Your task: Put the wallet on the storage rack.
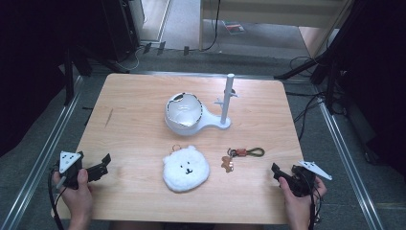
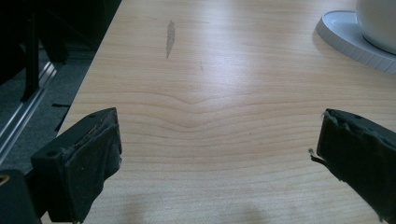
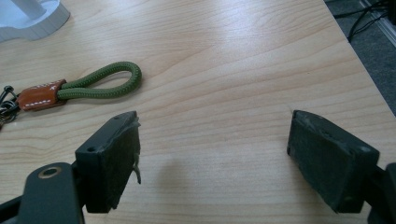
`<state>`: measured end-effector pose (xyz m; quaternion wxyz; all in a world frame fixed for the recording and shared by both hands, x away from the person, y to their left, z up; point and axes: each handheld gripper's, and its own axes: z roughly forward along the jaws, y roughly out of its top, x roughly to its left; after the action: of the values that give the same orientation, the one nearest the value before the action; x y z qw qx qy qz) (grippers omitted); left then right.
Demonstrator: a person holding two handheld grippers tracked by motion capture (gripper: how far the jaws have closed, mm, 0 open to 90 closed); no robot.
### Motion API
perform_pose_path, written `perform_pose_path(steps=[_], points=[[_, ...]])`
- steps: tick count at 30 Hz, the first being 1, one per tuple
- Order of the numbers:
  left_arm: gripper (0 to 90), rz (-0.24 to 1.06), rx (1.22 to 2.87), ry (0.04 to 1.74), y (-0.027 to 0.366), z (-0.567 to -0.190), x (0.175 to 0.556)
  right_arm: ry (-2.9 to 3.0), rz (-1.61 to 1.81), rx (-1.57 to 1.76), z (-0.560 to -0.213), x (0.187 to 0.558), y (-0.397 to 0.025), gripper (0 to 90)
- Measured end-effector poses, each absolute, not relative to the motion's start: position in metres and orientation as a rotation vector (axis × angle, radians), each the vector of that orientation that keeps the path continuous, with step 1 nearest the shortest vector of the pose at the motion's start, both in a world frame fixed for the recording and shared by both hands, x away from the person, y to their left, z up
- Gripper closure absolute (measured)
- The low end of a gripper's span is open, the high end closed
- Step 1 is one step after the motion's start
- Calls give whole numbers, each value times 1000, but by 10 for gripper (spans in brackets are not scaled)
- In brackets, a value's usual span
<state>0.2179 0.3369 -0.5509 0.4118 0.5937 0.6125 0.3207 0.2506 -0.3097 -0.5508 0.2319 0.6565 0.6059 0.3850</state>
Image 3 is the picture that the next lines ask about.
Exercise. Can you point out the metal floor rail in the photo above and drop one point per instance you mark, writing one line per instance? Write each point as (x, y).
(384, 25)

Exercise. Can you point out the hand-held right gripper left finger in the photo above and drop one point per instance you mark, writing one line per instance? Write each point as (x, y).
(107, 168)

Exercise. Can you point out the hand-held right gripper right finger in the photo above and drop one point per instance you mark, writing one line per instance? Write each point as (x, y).
(327, 165)

